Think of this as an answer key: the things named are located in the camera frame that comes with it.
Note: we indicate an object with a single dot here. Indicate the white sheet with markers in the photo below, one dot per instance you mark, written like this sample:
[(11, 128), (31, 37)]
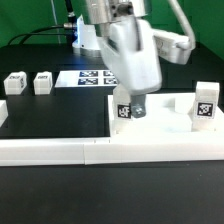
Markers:
[(86, 78)]

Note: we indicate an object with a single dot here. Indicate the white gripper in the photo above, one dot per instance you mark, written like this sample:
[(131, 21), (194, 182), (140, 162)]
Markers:
[(131, 55)]

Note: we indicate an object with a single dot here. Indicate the white square tabletop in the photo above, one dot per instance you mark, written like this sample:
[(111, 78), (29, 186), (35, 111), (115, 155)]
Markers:
[(166, 115)]

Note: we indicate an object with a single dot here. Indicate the white U-shaped obstacle fence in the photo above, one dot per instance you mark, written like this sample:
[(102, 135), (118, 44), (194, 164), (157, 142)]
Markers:
[(63, 151)]

